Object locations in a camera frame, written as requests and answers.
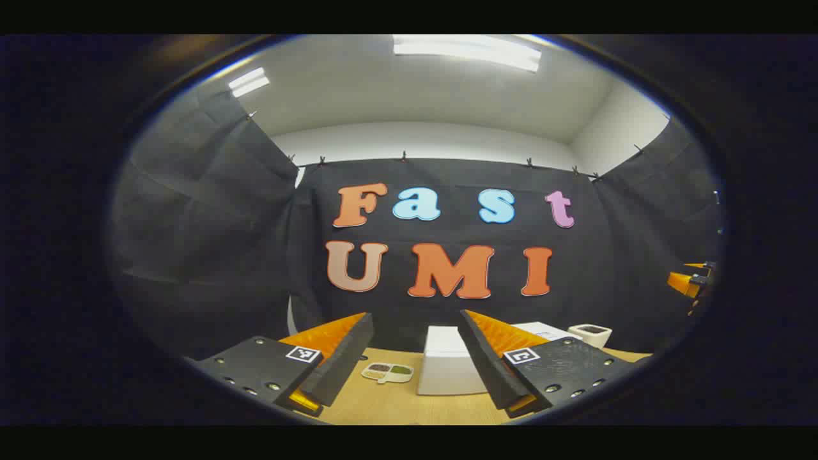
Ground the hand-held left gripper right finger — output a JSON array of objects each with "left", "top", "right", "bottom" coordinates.
[{"left": 459, "top": 309, "right": 640, "bottom": 419}]

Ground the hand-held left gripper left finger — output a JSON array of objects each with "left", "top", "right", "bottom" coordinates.
[{"left": 185, "top": 312, "right": 374, "bottom": 419}]

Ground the white microwave oven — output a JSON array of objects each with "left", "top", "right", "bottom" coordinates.
[{"left": 417, "top": 321, "right": 582, "bottom": 395}]

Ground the white divided snack plate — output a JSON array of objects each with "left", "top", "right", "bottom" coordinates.
[{"left": 361, "top": 362, "right": 415, "bottom": 385}]

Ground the white toaster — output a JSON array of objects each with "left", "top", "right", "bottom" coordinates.
[{"left": 567, "top": 324, "right": 613, "bottom": 349}]

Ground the black backdrop cloth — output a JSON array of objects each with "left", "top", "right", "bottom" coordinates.
[{"left": 109, "top": 89, "right": 726, "bottom": 362}]

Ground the small ceiling light panel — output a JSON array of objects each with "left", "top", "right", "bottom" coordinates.
[{"left": 228, "top": 67, "right": 270, "bottom": 98}]

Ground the large ceiling light panel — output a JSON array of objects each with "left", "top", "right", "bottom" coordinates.
[{"left": 393, "top": 35, "right": 543, "bottom": 72}]

